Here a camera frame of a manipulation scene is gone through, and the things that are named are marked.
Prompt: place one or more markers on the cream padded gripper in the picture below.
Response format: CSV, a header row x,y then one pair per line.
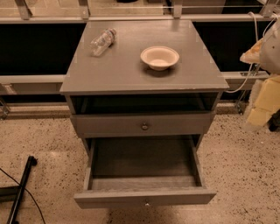
x,y
271,53

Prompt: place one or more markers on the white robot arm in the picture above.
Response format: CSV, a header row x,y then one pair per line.
x,y
266,51

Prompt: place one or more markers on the grey drawer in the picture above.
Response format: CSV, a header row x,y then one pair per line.
x,y
137,125
147,171

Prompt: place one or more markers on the black stand leg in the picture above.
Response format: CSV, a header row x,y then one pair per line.
x,y
15,193

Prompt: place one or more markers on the grey wooden drawer cabinet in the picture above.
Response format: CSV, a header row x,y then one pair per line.
x,y
118,82

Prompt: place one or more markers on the white paper bowl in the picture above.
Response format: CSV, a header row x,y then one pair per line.
x,y
159,58

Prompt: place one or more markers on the clear plastic water bottle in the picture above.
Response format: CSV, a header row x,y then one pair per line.
x,y
102,42

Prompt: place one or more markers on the grey top drawer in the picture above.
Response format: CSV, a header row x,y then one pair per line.
x,y
137,125

